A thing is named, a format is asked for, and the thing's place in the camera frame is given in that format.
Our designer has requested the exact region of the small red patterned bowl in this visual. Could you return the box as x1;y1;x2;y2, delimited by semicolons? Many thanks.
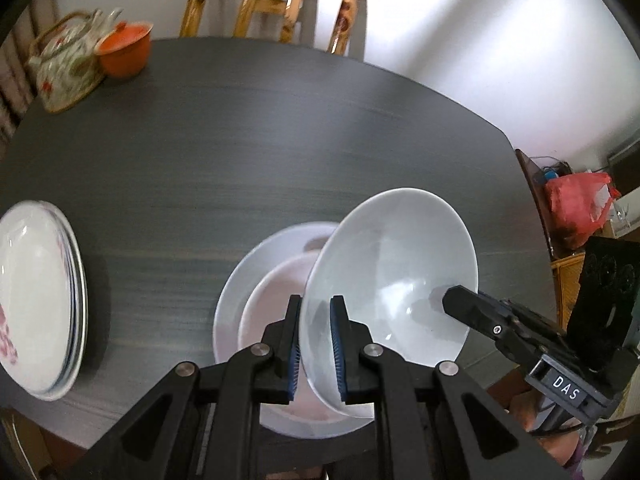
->
238;250;345;430

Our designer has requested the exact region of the large white bowl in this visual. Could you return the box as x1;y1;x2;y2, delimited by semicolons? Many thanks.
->
298;188;478;420

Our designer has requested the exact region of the large grey-white plate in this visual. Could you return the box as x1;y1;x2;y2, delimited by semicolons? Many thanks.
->
213;221;369;439

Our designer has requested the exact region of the yellow wooden crate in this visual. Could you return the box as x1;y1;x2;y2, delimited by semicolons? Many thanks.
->
551;252;585;330

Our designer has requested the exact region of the red plastic bag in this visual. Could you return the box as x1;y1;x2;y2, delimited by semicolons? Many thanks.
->
544;172;620;249

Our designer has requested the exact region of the white plate with blue rim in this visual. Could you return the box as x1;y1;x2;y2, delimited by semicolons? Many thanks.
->
34;200;85;397

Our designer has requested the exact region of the white plate with pink flowers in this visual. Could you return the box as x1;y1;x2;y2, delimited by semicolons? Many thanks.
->
1;202;72;394

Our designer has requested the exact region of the orange lidded tea cup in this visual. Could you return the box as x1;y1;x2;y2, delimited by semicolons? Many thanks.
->
93;21;153;79

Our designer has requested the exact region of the beige patterned curtain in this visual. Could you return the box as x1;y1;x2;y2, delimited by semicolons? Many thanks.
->
0;32;34;154

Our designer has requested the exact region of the floral ceramic teapot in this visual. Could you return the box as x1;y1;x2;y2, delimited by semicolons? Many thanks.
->
27;8;122;114

